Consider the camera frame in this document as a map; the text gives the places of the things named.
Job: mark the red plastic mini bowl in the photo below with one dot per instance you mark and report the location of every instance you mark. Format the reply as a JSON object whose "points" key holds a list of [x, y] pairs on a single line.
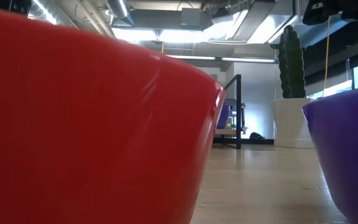
{"points": [[89, 124]]}

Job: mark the silver ceiling conduit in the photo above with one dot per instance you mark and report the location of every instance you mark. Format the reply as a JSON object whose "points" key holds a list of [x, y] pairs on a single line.
{"points": [[82, 15]]}

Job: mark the linear ceiling light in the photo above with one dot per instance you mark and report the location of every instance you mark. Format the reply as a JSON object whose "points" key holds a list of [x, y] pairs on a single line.
{"points": [[248, 59], [191, 57]]}

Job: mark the bright ceiling light panel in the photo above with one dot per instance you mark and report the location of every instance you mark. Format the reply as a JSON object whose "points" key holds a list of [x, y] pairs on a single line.
{"points": [[135, 35], [182, 36]]}

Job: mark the grey ceiling unit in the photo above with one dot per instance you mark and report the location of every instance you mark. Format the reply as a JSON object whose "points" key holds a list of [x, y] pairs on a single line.
{"points": [[191, 17]]}

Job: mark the black rounded object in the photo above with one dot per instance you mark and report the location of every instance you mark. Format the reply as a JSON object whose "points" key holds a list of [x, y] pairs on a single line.
{"points": [[256, 136]]}

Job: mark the rectangular silver air duct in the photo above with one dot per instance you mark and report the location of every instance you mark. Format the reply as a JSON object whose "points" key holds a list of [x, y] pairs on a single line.
{"points": [[259, 21]]}

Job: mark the round silver air duct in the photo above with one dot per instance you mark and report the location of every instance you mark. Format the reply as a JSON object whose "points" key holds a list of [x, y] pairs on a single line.
{"points": [[117, 9]]}

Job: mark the wooden shelf with black frame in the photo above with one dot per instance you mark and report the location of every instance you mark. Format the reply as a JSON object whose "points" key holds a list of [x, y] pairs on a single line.
{"points": [[238, 118]]}

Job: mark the black aluminium rig frame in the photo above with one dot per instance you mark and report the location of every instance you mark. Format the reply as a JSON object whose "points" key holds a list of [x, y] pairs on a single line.
{"points": [[267, 142]]}

